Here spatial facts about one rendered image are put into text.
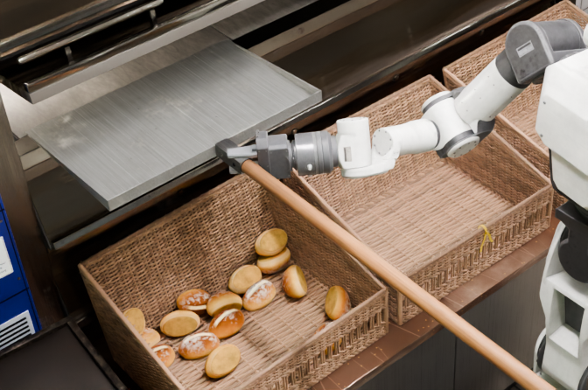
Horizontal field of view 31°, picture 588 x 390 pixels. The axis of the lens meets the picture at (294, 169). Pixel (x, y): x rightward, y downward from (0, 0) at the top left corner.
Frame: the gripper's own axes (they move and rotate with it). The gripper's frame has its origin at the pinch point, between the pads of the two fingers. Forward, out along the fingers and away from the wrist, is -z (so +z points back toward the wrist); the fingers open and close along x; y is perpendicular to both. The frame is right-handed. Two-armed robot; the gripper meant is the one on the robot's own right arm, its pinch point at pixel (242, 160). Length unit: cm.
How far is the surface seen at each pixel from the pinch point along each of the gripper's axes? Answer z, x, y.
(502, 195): 68, -61, -51
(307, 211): 11.9, 1.1, 19.1
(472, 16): 66, -24, -88
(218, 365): -12, -56, 5
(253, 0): 5.2, 20.2, -29.5
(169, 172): -15.1, 0.3, 2.0
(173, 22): -11.3, 23.1, -18.5
